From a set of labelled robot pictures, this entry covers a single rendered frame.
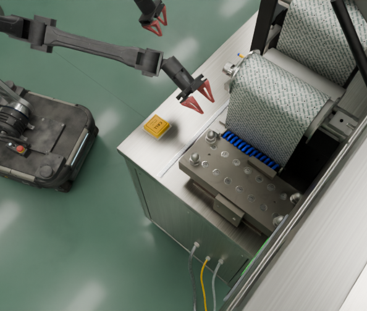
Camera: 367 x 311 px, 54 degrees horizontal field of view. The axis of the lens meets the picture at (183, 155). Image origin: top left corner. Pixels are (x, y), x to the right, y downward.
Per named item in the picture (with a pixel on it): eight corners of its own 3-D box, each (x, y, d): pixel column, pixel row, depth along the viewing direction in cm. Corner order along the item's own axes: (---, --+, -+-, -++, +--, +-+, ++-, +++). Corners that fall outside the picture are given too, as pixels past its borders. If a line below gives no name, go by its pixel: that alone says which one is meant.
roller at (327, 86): (269, 66, 122) (277, 40, 111) (337, 106, 115) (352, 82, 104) (249, 88, 118) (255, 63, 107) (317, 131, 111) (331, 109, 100)
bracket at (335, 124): (335, 113, 95) (338, 108, 93) (356, 125, 93) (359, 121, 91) (326, 126, 93) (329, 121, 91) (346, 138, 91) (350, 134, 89)
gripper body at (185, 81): (178, 102, 120) (163, 85, 118) (197, 82, 123) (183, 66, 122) (186, 97, 114) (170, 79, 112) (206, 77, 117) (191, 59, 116)
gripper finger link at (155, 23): (172, 25, 139) (159, 5, 132) (165, 38, 136) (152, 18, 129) (158, 28, 142) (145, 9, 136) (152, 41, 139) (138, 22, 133)
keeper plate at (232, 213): (216, 204, 122) (219, 192, 112) (240, 223, 119) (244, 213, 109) (211, 210, 121) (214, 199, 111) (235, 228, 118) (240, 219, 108)
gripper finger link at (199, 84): (200, 113, 122) (181, 93, 121) (213, 100, 125) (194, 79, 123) (209, 109, 116) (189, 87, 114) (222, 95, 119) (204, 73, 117)
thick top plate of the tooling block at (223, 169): (208, 136, 127) (209, 128, 121) (306, 206, 115) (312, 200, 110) (178, 168, 121) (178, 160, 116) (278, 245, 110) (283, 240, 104)
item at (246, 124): (225, 127, 122) (231, 95, 106) (283, 167, 116) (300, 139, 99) (224, 128, 122) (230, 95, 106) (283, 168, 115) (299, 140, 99)
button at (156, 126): (156, 116, 139) (156, 113, 137) (170, 126, 137) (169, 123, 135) (143, 128, 136) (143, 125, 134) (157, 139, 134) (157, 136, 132)
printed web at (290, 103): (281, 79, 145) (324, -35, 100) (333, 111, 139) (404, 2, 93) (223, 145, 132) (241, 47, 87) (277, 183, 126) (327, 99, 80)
